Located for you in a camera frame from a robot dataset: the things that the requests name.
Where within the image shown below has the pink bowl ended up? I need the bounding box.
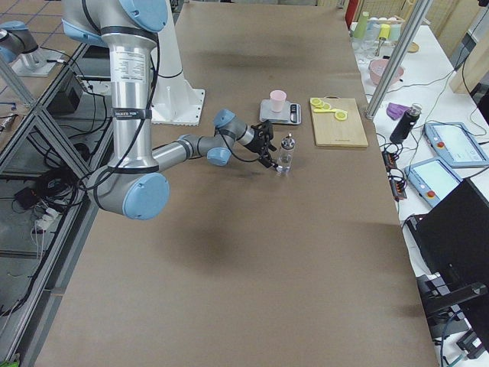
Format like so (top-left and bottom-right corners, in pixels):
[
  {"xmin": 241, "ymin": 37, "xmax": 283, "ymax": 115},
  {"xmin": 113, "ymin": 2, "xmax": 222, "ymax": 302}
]
[{"xmin": 368, "ymin": 59, "xmax": 405, "ymax": 86}]

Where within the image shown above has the black monitor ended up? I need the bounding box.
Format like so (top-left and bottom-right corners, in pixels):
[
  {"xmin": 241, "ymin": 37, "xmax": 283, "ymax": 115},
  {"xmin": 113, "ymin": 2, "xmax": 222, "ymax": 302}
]
[{"xmin": 408, "ymin": 179, "xmax": 488, "ymax": 347}]

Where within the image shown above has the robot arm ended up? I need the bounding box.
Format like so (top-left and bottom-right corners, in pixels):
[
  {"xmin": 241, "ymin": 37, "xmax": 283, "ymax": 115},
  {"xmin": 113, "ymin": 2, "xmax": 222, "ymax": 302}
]
[
  {"xmin": 1, "ymin": 21, "xmax": 64, "ymax": 77},
  {"xmin": 62, "ymin": 1, "xmax": 276, "ymax": 220}
]

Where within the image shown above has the white pedestal column base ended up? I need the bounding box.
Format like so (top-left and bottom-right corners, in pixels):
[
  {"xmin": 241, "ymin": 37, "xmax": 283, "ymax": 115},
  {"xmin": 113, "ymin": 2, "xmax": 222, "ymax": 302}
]
[{"xmin": 151, "ymin": 2, "xmax": 206, "ymax": 126}]

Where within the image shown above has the silver kitchen scale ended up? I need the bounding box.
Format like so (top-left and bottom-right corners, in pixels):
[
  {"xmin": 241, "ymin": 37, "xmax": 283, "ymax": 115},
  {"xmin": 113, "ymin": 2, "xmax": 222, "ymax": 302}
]
[{"xmin": 259, "ymin": 99, "xmax": 302, "ymax": 126}]

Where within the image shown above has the bamboo cutting board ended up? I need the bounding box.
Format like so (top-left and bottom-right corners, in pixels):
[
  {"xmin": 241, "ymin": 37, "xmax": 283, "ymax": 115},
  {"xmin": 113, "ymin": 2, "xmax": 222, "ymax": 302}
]
[{"xmin": 309, "ymin": 97, "xmax": 368, "ymax": 149}]

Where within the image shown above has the black power strip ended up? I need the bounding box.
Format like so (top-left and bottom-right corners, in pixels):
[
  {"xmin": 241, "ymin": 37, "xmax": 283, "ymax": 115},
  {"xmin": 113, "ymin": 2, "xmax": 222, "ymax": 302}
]
[{"xmin": 382, "ymin": 150, "xmax": 406, "ymax": 202}]

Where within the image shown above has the lower teach pendant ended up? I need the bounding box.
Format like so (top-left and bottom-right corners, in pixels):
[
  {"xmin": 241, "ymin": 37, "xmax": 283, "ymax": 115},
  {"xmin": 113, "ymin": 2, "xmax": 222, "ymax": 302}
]
[{"xmin": 404, "ymin": 158, "xmax": 462, "ymax": 208}]

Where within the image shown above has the aluminium frame post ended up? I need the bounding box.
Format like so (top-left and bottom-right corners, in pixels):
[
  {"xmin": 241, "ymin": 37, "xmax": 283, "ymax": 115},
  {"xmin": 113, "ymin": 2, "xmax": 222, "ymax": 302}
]
[{"xmin": 365, "ymin": 0, "xmax": 432, "ymax": 120}]

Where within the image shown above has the black water bottle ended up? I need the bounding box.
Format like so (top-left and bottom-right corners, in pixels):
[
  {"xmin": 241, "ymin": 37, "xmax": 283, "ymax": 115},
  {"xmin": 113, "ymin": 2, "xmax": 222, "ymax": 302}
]
[{"xmin": 390, "ymin": 103, "xmax": 422, "ymax": 144}]

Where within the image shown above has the yellow cup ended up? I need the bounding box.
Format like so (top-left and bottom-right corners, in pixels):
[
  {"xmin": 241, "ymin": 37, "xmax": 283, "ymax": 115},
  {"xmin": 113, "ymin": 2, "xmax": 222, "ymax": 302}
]
[{"xmin": 378, "ymin": 24, "xmax": 391, "ymax": 41}]

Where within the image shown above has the upper teach pendant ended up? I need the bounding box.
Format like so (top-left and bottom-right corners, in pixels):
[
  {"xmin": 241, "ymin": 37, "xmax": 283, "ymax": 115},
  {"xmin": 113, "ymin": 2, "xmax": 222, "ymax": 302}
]
[{"xmin": 424, "ymin": 122, "xmax": 488, "ymax": 168}]

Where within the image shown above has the lemon slice top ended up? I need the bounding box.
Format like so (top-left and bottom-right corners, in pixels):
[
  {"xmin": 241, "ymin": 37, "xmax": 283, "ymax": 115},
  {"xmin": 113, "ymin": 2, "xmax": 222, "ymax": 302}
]
[{"xmin": 309, "ymin": 98, "xmax": 323, "ymax": 107}]

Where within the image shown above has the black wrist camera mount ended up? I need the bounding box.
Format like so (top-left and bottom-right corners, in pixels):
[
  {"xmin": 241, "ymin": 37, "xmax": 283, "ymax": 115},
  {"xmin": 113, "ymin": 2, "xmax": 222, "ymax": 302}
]
[{"xmin": 251, "ymin": 120, "xmax": 274, "ymax": 141}]

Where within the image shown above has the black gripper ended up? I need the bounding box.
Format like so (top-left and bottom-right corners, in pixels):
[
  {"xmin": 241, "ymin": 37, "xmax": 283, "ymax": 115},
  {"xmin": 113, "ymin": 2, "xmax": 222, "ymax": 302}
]
[{"xmin": 244, "ymin": 128, "xmax": 277, "ymax": 169}]

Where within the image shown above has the pink plastic cup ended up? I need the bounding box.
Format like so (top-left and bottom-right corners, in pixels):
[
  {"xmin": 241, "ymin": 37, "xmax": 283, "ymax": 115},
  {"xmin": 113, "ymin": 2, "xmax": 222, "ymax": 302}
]
[{"xmin": 270, "ymin": 89, "xmax": 287, "ymax": 112}]

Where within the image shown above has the teach pendant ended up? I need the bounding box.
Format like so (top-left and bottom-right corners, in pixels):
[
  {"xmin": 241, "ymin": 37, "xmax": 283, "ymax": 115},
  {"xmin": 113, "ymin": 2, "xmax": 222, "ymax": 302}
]
[
  {"xmin": 424, "ymin": 122, "xmax": 488, "ymax": 168},
  {"xmin": 404, "ymin": 158, "xmax": 462, "ymax": 208}
]

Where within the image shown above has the green bottle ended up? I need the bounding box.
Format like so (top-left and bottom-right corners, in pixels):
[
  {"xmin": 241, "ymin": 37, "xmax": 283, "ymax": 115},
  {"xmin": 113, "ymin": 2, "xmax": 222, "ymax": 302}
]
[{"xmin": 351, "ymin": 11, "xmax": 370, "ymax": 40}]

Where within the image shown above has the glass sauce bottle metal spout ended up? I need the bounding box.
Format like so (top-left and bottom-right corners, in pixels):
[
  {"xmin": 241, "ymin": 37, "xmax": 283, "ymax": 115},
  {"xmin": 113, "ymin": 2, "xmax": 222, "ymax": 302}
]
[{"xmin": 276, "ymin": 132, "xmax": 296, "ymax": 174}]

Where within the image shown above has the purple cloth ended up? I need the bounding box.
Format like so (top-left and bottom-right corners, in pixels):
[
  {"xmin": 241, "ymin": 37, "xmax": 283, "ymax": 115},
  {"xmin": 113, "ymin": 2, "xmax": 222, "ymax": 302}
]
[{"xmin": 386, "ymin": 102, "xmax": 410, "ymax": 120}]

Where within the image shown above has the lemon slice front pair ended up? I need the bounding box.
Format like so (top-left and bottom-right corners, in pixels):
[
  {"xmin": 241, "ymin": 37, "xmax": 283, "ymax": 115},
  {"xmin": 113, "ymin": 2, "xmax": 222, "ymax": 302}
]
[{"xmin": 334, "ymin": 110, "xmax": 348, "ymax": 121}]

